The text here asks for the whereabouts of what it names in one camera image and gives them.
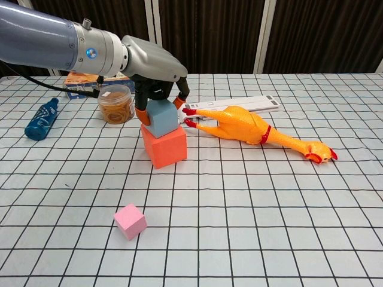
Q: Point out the orange biscuit box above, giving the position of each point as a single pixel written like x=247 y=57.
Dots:
x=77 y=78

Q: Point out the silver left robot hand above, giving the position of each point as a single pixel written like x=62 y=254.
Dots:
x=152 y=64

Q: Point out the pink foam cube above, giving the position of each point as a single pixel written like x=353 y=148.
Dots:
x=130 y=222

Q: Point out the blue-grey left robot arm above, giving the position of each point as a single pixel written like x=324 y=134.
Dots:
x=39 y=39

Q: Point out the light blue foam cube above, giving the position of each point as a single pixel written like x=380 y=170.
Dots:
x=163 y=119

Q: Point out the white power strip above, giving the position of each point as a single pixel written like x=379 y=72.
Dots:
x=239 y=104

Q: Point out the checkered light blue tablecloth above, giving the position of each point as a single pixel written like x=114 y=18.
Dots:
x=239 y=224

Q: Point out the orange foam cube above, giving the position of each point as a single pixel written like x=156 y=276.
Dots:
x=167 y=149

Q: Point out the yellow rubber chicken toy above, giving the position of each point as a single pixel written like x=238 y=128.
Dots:
x=245 y=125

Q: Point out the blue spray bottle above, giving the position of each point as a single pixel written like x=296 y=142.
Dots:
x=42 y=119

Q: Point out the clear jar of rubber bands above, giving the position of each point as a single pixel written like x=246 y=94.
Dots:
x=116 y=104

